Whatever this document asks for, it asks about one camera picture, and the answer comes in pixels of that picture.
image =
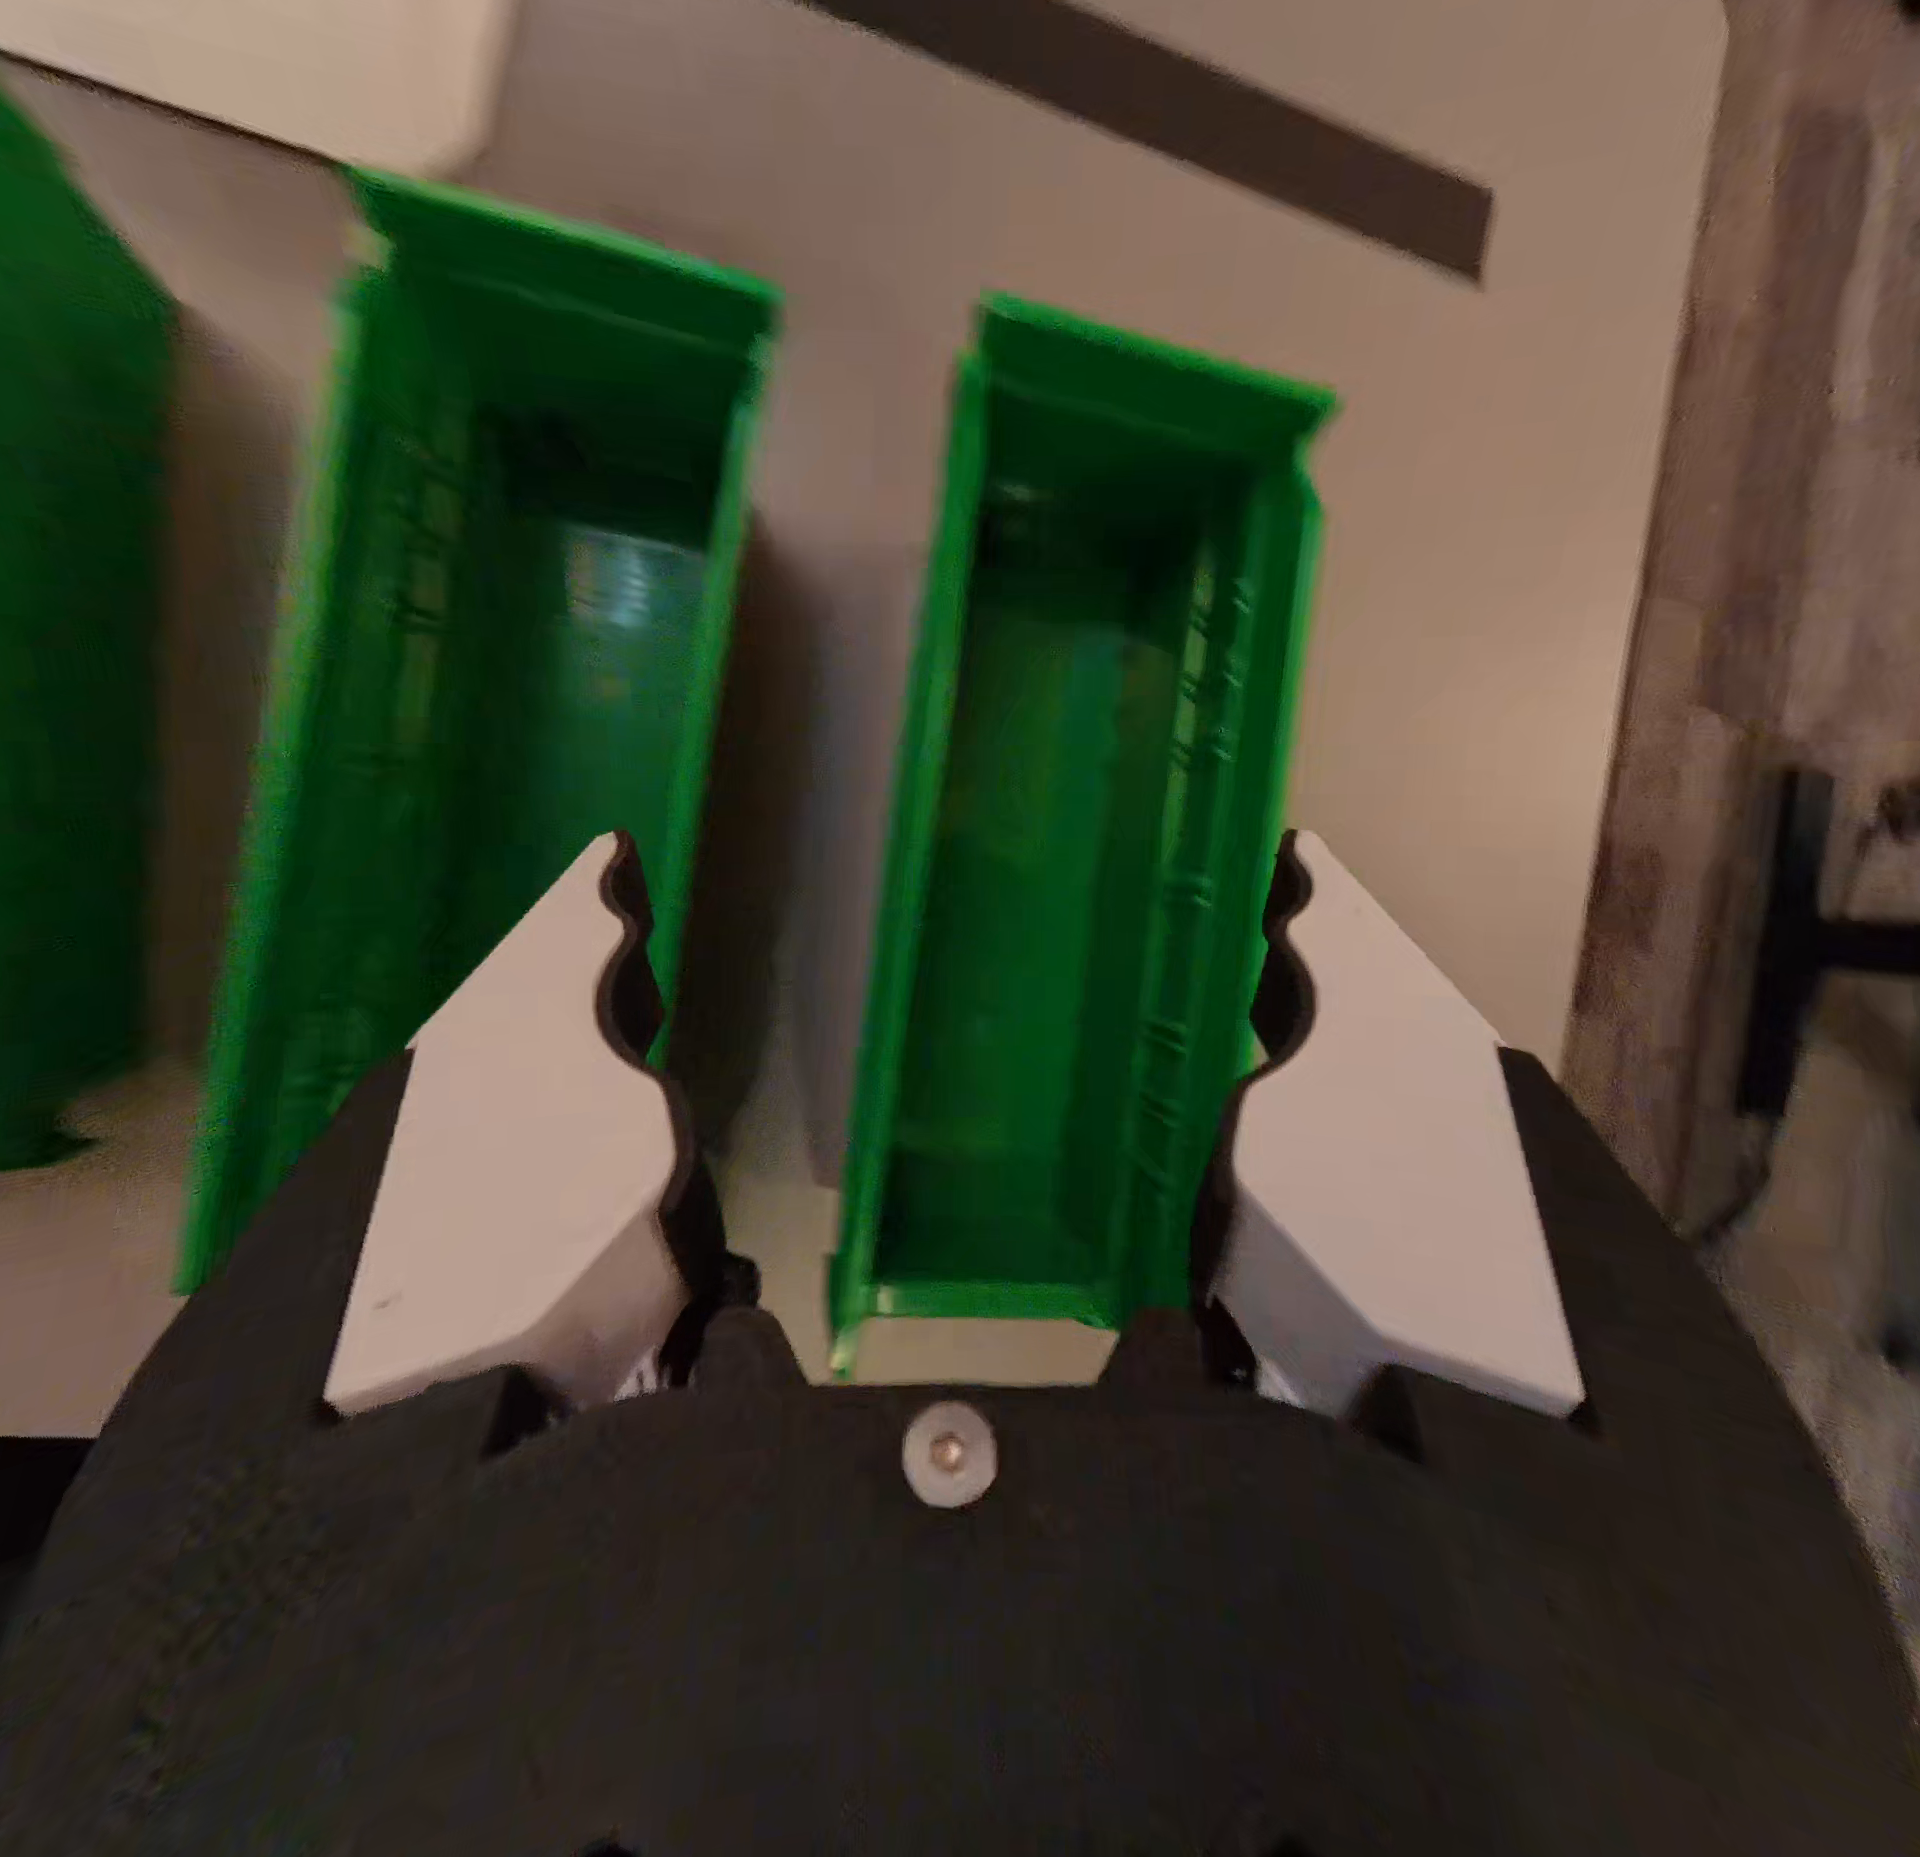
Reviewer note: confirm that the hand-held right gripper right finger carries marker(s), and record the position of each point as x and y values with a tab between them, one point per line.
1394	1182

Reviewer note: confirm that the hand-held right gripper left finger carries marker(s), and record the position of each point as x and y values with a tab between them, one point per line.
511	1182

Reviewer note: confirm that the green plastic bin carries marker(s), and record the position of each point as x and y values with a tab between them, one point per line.
75	689
599	613
1049	836

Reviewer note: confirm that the black strip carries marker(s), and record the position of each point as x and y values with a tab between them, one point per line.
1200	119

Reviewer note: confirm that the black metal frame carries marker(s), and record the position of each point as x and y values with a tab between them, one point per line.
1792	959

